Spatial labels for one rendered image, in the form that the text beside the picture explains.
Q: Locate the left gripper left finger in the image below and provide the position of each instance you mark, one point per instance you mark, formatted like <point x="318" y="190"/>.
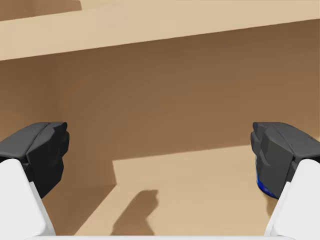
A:
<point x="27" y="175"/>

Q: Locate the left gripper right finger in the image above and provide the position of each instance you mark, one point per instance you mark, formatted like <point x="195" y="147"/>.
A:
<point x="287" y="170"/>

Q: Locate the blue flat can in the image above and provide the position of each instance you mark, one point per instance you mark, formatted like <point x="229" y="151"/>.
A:
<point x="260" y="185"/>

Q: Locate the pale wooden shelf unit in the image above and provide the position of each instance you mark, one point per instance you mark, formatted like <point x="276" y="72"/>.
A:
<point x="160" y="100"/>

